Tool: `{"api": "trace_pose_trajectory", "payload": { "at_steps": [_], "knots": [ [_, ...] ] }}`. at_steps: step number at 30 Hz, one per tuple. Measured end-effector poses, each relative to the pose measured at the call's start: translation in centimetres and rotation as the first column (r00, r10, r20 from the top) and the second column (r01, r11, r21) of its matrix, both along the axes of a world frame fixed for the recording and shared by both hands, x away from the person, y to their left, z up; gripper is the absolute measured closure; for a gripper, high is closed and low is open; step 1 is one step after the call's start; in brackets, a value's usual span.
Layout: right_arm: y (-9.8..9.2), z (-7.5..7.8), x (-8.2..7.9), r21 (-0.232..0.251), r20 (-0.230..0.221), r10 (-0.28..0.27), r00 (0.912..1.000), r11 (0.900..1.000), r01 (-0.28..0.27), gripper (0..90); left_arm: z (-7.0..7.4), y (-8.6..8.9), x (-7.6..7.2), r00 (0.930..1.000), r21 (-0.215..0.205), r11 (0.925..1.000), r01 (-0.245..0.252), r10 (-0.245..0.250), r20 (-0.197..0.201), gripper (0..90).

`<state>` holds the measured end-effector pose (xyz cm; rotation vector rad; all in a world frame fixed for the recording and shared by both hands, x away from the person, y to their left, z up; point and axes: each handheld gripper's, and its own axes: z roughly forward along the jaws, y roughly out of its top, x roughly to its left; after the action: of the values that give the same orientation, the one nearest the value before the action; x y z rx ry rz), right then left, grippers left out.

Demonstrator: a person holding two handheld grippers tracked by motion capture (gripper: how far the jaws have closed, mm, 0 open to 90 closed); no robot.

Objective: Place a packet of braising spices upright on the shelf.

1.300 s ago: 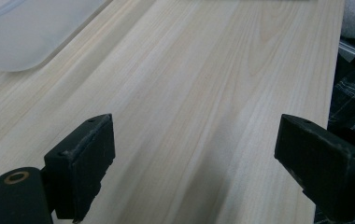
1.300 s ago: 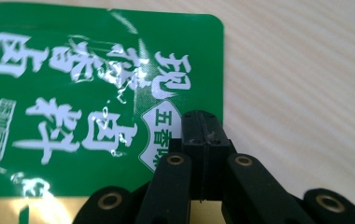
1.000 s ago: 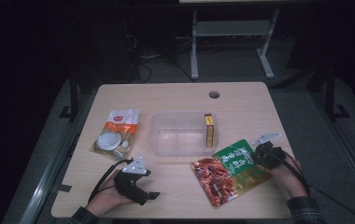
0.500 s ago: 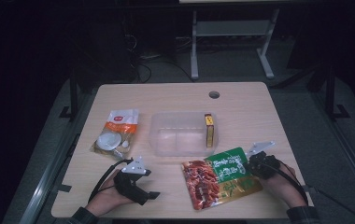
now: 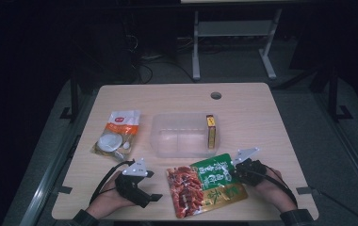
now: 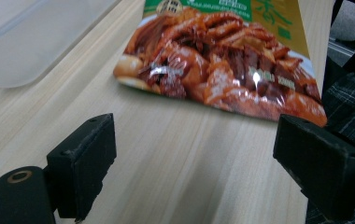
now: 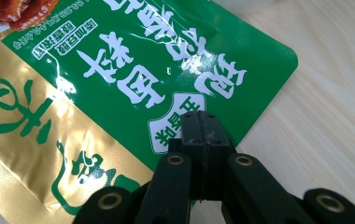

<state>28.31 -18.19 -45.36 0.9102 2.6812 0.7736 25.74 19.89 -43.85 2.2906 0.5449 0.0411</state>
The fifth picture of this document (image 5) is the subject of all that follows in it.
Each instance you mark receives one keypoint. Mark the metal floor rail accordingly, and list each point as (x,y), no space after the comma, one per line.
(53,169)
(349,150)

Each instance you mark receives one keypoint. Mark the grey table bracket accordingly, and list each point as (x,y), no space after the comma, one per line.
(63,190)
(303,190)

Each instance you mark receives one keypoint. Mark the white orange snack packet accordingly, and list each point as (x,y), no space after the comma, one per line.
(117,138)

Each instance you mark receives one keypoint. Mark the person's left hand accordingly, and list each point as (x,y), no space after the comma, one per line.
(105,201)

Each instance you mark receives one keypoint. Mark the white metal stand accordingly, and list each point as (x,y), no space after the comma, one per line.
(233,28)

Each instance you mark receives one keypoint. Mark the black metal stand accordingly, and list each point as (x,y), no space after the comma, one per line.
(334,94)
(74,100)

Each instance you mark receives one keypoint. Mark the clear plastic container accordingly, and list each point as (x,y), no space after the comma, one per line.
(180,138)

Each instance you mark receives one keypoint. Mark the person's right hand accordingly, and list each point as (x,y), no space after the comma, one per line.
(277,191)

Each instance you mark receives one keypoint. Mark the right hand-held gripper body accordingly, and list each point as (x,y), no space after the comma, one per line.
(251,172)

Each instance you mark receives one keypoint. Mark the small yellow packet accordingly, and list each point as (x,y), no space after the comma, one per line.
(211,132)

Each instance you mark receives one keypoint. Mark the green red snack packet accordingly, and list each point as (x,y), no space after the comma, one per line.
(199,185)

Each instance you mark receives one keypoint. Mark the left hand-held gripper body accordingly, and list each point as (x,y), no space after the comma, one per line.
(134,188)

